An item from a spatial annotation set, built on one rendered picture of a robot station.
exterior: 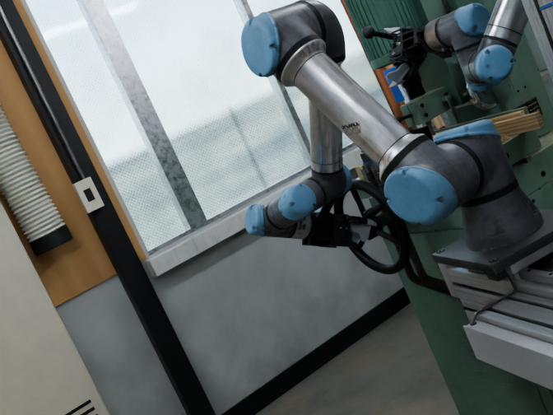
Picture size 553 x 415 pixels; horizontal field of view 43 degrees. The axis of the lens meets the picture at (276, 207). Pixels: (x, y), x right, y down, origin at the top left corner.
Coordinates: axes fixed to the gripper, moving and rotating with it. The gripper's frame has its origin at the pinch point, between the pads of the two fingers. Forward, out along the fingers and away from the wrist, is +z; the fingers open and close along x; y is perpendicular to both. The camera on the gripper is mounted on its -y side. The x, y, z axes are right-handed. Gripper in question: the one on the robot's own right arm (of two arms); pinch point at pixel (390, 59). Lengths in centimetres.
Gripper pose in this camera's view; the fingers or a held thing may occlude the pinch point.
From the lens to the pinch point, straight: 194.1
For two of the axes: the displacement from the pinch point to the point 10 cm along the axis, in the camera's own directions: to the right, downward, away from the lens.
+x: 0.3, 10.0, -0.7
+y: -8.8, -0.1, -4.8
